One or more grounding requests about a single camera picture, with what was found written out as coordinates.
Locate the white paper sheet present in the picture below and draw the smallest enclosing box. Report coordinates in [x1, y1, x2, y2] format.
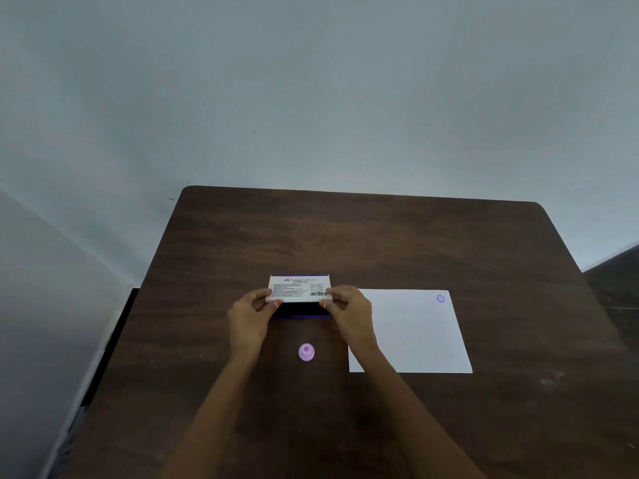
[348, 288, 473, 374]

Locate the person's right forearm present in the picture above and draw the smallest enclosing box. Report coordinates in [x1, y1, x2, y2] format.
[347, 340, 487, 479]

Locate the stamp ink pad tin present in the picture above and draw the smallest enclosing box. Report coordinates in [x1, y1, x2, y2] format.
[265, 274, 334, 320]

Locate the person's left hand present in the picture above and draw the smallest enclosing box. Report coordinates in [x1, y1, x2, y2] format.
[228, 288, 283, 358]

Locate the person's right hand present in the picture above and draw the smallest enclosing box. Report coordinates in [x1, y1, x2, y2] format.
[319, 285, 378, 351]

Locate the person's left forearm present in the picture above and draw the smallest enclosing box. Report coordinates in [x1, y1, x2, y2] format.
[159, 346, 261, 479]

